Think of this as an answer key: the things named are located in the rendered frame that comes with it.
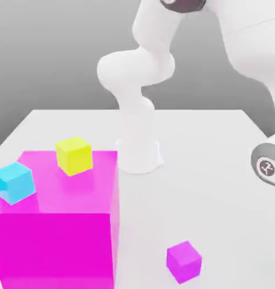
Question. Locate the small yellow cube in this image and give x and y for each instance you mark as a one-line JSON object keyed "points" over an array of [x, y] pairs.
{"points": [[74, 155]]}

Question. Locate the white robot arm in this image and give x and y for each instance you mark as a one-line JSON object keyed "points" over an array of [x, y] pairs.
{"points": [[137, 67]]}

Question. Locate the small light blue cube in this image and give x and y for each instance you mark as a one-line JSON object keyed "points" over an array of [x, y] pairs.
{"points": [[14, 182]]}

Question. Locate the large magenta box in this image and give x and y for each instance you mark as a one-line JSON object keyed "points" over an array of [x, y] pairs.
{"points": [[60, 243]]}

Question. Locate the small purple cube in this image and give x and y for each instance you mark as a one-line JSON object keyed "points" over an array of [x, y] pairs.
{"points": [[184, 262]]}

